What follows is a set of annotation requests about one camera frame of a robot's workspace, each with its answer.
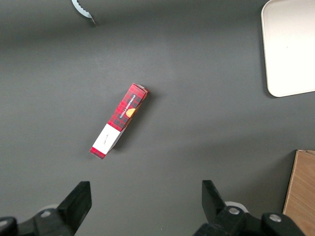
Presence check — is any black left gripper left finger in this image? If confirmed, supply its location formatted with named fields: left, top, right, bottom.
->
left=0, top=181, right=93, bottom=236

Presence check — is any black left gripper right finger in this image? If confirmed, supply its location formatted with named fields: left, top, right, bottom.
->
left=193, top=180, right=306, bottom=236

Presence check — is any cream plastic tray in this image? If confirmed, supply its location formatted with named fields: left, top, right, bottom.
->
left=260, top=0, right=315, bottom=98

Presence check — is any wooden drawer cabinet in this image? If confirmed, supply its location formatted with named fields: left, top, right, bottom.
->
left=282, top=149, right=315, bottom=236

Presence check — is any red plaid shortbread box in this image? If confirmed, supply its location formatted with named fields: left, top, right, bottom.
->
left=89, top=83, right=150, bottom=160

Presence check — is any white serrated curved strip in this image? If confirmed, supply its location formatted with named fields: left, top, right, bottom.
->
left=71, top=0, right=96, bottom=25

